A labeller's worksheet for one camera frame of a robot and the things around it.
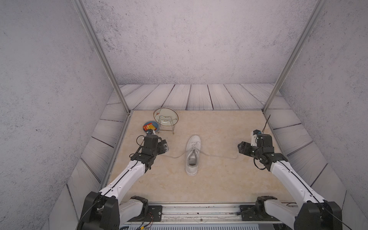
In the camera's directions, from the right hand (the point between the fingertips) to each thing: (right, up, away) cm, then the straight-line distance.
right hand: (244, 145), depth 84 cm
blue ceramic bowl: (-57, +12, +24) cm, 63 cm away
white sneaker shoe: (-30, -5, +2) cm, 31 cm away
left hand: (-48, +1, +2) cm, 48 cm away
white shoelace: (-30, -2, +7) cm, 31 cm away
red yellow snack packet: (-61, +10, +23) cm, 66 cm away
